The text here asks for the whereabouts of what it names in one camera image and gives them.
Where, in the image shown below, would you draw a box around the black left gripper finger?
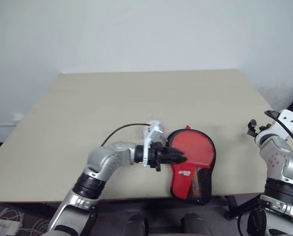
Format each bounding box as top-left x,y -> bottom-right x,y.
165,147 -> 184,156
165,154 -> 188,164

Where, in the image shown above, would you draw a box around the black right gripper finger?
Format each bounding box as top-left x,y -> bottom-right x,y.
246,119 -> 259,137

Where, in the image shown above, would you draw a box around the red black paddle case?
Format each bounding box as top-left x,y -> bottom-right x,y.
166,124 -> 217,206

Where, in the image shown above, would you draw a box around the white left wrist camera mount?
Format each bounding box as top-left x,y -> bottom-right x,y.
143,119 -> 166,168

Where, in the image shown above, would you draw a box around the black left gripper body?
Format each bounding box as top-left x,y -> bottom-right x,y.
148,141 -> 167,173

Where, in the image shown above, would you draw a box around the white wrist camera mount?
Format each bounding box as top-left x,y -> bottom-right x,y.
275,109 -> 293,141
143,119 -> 166,168

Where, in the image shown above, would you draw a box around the black table leg frame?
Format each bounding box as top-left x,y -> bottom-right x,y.
224,195 -> 262,221

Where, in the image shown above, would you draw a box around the white power adapter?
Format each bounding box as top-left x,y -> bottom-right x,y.
0,220 -> 23,234

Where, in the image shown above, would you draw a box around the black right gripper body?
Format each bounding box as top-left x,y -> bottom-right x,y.
258,122 -> 272,135

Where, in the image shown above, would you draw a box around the dark rounded shape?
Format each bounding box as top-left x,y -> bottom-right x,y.
180,212 -> 212,236
125,212 -> 149,236

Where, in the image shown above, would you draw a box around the red table tennis paddle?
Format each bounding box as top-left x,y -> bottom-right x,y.
170,130 -> 215,171

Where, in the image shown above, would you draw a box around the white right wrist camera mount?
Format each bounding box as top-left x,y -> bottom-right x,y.
275,109 -> 293,141

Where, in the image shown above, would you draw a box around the white floor cables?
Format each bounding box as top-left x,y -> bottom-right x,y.
0,205 -> 50,236

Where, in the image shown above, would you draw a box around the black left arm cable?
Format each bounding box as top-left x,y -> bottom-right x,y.
101,122 -> 151,148

